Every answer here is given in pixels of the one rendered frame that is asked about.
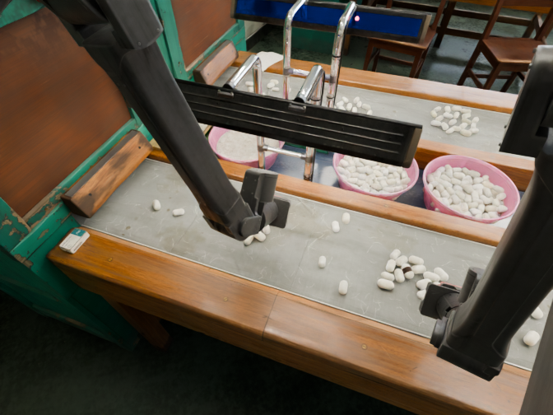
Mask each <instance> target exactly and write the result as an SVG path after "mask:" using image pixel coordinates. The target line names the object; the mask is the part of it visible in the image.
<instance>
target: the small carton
mask: <svg viewBox="0 0 553 415"><path fill-rule="evenodd" d="M89 236H90V235H89V234H88V233H87V231H84V230H81V229H78V228H75V229H74V230H73V231H72V232H71V233H70V235H69V236H68V237H67V238H66V239H65V240H64V241H63V242H62V243H61V244H60V245H59V247H60V248H61V249H62V250H64V251H67V252H69V253H72V254H74V253H75V252H76V251H77V250H78V249H79V247H80V246H81V245H82V244H83V243H84V242H85V241H86V239H87V238H88V237H89Z"/></svg>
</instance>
